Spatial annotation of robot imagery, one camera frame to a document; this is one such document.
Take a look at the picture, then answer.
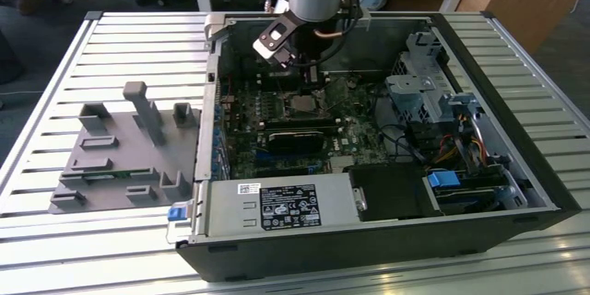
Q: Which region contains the metal socket cover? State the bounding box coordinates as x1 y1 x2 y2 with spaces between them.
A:
316 77 349 116

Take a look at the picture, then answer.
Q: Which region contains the silver green CPU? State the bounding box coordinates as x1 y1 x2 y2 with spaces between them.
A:
287 95 323 113

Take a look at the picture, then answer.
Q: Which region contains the CPU socket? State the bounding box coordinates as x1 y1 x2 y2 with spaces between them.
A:
275 89 331 120

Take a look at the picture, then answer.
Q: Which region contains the silver perforated drive cage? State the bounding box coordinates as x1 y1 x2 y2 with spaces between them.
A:
383 30 464 126

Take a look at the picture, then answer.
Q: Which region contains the green motherboard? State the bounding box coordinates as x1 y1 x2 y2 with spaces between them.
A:
216 66 397 180

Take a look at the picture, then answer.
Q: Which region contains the black graphics card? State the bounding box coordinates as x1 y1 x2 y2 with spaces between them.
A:
265 130 325 156

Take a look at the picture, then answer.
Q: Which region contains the silver chipset heatsink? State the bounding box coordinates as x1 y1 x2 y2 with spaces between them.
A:
328 155 356 174

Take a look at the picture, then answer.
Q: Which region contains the blue disk carrier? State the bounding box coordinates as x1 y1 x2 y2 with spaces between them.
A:
425 169 461 191

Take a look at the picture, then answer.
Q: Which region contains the silver power supply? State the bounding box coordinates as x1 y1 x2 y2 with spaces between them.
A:
201 173 365 238

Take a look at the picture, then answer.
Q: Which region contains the grey parts rack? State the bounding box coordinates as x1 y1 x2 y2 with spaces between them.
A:
46 80 204 216

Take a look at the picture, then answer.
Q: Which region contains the green RAM stick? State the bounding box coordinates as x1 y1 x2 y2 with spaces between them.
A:
81 168 153 180

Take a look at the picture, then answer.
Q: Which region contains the blue case latch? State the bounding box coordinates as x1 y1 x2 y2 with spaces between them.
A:
166 204 186 222

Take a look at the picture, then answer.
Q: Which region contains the black silver PC case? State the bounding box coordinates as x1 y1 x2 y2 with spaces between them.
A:
162 11 582 284

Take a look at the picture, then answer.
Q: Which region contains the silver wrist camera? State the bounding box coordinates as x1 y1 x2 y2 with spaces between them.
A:
252 12 305 68

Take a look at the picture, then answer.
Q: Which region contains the blue grey cable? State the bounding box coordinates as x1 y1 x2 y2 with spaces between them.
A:
377 122 407 160

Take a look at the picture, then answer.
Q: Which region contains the yellow red wire bundle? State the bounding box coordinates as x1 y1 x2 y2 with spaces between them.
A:
432 115 489 175

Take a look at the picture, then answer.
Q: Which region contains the silver disk bay frame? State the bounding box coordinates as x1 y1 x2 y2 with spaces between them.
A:
441 93 531 211

